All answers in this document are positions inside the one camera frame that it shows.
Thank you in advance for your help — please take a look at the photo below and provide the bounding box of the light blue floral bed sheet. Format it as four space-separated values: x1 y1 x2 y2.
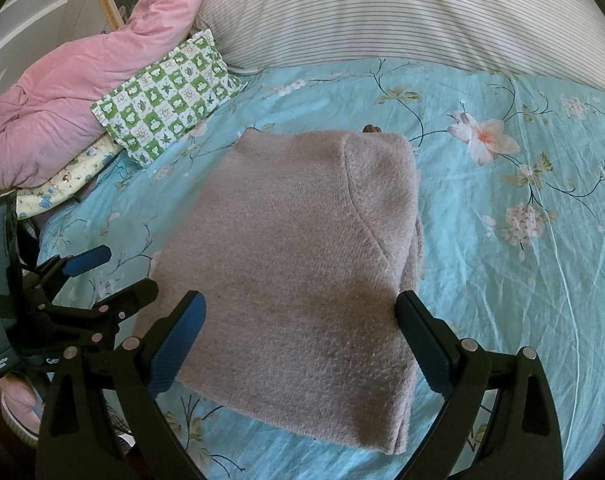
32 57 605 480

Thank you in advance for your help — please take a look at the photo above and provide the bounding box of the pink quilt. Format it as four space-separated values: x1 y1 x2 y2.
0 0 233 192

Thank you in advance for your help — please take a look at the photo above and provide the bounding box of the large striped pillow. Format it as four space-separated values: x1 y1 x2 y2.
195 0 605 104

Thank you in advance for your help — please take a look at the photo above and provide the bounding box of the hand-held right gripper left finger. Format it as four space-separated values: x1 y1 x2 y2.
35 290 208 480

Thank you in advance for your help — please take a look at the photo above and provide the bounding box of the beige knit sweater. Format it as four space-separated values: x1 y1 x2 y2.
132 127 426 456

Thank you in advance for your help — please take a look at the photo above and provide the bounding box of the yellow printed cloth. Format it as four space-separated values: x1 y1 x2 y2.
12 135 122 221

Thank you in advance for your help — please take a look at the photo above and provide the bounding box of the green checkered pillow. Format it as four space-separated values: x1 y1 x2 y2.
91 29 248 169

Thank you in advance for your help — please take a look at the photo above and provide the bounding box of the white wardrobe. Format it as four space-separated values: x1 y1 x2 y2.
0 0 110 107

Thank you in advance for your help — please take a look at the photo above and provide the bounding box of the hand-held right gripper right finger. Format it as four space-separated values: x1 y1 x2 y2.
395 290 565 480

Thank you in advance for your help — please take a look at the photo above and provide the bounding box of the pink slipper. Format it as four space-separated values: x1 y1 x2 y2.
0 375 46 449

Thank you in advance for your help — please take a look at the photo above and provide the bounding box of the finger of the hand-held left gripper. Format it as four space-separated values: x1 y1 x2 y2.
37 277 160 356
23 245 112 311

